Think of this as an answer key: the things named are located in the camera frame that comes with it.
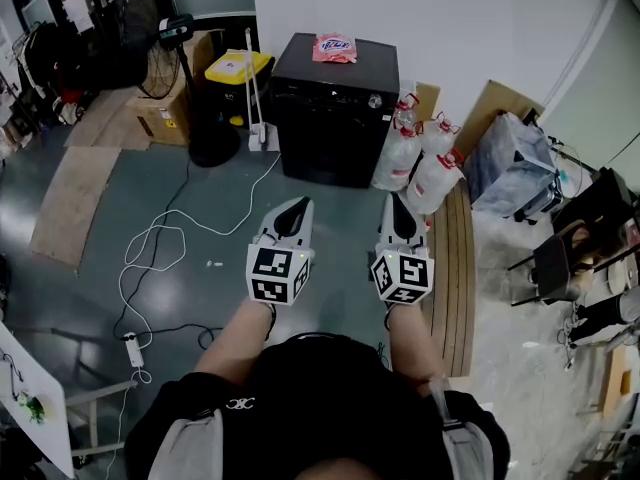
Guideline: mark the white power strip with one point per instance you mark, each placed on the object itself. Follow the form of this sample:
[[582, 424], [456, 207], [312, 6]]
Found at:
[[134, 349]]

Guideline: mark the small cardboard sheet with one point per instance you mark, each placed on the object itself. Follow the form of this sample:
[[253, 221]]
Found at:
[[429, 100]]

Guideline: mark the striped wooden board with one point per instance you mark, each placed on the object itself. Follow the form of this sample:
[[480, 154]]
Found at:
[[452, 278]]

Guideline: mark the pink detergent bag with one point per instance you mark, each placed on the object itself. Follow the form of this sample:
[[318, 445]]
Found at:
[[334, 48]]

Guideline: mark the person's black shirt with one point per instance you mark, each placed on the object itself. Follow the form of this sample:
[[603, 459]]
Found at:
[[325, 398]]

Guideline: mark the flat cardboard floor sheet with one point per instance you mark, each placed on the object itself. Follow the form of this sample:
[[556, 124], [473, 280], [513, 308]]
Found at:
[[107, 123], [75, 203]]

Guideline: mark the large cardboard sheet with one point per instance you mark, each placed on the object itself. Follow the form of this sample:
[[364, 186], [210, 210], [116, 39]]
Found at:
[[487, 105]]

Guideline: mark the small green plant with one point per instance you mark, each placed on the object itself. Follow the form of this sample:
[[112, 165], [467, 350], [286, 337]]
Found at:
[[34, 407]]

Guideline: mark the silver washing machine dial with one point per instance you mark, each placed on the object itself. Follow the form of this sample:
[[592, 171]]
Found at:
[[375, 101]]

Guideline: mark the black chair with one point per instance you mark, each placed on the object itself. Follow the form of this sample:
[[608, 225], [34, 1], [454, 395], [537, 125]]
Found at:
[[555, 265]]

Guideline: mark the yellow lid trash bin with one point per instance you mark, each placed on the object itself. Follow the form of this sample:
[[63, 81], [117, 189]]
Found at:
[[235, 75]]

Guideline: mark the clear water jug red cap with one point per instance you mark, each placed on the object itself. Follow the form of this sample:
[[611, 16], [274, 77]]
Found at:
[[406, 110], [397, 155], [439, 135], [432, 183]]

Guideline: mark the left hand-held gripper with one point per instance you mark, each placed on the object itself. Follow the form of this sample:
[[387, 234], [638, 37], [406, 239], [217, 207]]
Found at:
[[272, 275]]

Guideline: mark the person's left forearm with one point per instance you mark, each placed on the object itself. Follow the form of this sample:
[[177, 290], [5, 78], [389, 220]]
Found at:
[[235, 340]]

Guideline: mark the black standing fan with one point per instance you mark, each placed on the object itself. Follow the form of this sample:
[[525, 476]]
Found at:
[[200, 118]]

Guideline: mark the plastic wrapped suitcase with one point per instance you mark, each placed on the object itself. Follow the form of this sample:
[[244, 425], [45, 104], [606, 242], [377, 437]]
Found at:
[[512, 168]]

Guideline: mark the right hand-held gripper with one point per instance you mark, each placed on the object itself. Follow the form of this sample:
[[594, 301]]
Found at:
[[402, 275]]

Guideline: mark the white table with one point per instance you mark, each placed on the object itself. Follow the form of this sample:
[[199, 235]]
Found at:
[[35, 418]]

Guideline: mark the white mop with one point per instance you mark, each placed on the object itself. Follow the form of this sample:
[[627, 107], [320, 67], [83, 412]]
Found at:
[[256, 113]]

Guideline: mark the black washing machine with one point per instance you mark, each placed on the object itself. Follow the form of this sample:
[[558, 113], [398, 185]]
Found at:
[[330, 133]]

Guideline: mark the wooden crate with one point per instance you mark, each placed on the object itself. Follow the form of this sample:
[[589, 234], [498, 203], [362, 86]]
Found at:
[[620, 383]]

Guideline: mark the person's right forearm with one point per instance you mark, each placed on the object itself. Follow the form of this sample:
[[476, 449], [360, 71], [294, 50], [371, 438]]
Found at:
[[412, 343]]

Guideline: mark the brown cardboard box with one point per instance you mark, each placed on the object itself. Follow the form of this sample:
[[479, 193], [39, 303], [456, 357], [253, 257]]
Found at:
[[170, 108]]

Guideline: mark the black side table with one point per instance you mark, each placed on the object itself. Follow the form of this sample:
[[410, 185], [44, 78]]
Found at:
[[600, 198]]

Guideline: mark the rack of dark clothes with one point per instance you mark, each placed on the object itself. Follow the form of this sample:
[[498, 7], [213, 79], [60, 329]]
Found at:
[[60, 68]]

